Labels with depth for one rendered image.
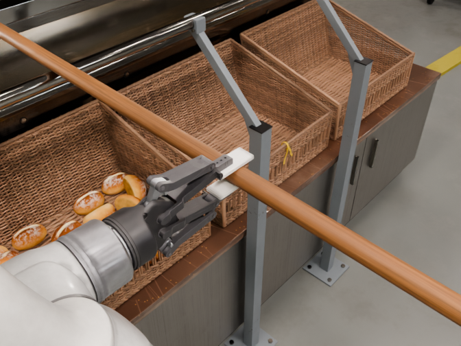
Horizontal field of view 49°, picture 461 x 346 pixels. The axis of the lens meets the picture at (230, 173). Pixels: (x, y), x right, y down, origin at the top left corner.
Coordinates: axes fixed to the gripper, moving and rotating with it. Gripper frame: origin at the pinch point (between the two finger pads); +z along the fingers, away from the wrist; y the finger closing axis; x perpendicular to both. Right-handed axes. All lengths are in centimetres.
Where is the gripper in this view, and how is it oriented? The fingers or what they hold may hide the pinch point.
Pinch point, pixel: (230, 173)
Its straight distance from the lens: 73.6
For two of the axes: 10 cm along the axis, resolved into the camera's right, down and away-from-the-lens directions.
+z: 7.0, -4.5, 5.6
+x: 7.2, 4.4, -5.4
